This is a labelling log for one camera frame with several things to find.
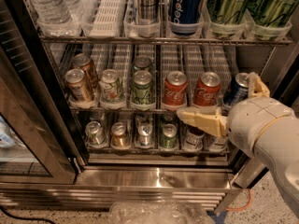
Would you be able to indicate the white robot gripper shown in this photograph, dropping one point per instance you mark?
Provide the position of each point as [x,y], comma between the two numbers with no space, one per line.
[256,121]

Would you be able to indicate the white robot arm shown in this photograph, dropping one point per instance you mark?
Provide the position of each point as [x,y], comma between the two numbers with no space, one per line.
[264,129]

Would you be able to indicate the blue can middle shelf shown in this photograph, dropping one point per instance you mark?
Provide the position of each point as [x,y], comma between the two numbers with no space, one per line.
[237,90]

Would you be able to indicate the red coca-cola can right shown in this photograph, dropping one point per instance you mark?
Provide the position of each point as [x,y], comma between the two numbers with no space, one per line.
[207,88]

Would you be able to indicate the red coca-cola can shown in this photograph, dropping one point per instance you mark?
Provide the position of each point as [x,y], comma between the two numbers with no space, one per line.
[207,88]
[175,86]

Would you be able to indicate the red coca-cola can left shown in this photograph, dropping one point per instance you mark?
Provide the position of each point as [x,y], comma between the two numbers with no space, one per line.
[175,86]

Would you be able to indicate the green can bottom shelf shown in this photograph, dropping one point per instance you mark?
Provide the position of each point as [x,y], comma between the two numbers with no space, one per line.
[169,136]

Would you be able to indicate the green can shelf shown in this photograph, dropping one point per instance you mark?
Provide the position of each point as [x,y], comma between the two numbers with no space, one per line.
[169,136]
[226,15]
[142,88]

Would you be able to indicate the silver can bottom shelf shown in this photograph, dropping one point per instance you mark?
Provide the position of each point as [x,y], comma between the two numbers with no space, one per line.
[145,134]

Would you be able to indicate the green can middle shelf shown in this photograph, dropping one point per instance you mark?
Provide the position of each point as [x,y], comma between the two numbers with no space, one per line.
[142,88]

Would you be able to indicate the green can top shelf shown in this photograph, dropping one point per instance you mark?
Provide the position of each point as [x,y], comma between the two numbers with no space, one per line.
[226,15]

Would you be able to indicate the blue pepsi can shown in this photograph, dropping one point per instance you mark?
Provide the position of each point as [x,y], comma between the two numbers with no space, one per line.
[184,16]

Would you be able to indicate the gold can bottom shelf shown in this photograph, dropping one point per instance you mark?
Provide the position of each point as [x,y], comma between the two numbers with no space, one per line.
[119,135]

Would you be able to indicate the white green soda can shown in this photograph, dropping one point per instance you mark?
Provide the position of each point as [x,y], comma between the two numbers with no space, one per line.
[111,86]

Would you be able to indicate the plaid patterned can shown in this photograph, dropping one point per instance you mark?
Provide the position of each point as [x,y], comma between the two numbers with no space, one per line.
[147,11]

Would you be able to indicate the silver green can bottom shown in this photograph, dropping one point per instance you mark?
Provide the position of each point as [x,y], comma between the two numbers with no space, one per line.
[95,134]

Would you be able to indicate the stainless steel fridge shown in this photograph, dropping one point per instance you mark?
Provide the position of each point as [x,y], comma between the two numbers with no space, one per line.
[105,30]

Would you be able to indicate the gold can rear left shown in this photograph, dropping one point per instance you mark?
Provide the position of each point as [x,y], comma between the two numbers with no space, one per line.
[86,64]

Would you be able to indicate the gold can front left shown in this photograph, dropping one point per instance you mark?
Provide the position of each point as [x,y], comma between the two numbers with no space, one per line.
[78,85]

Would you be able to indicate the glass fridge door left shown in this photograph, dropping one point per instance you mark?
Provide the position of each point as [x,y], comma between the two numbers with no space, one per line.
[36,156]

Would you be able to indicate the brown bottle right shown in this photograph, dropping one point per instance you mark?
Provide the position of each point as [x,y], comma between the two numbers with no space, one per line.
[215,144]

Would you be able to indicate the brown bottle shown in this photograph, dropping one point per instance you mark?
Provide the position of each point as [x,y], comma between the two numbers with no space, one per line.
[193,139]
[215,144]

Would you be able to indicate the brown bottle left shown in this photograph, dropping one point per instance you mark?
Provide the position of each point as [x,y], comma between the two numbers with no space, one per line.
[193,139]

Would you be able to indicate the clear plastic bag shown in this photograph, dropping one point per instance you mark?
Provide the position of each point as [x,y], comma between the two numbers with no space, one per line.
[157,213]

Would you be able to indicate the clear water bottle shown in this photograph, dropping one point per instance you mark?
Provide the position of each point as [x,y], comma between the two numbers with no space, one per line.
[52,11]

